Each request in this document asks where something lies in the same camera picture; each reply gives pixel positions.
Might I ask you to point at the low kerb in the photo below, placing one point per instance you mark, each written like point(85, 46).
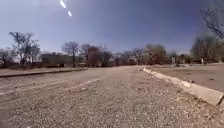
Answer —
point(40, 72)

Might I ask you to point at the row of bare trees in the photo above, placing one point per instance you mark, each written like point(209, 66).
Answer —
point(90, 56)

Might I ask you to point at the bare tree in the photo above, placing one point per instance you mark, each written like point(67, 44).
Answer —
point(216, 20)

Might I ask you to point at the low building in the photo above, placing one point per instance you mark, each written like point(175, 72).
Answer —
point(56, 59)

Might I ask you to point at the pale concrete kerb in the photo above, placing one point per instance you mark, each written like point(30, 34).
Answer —
point(200, 91)

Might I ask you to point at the grey gravel road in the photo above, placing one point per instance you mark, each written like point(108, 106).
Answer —
point(110, 100)

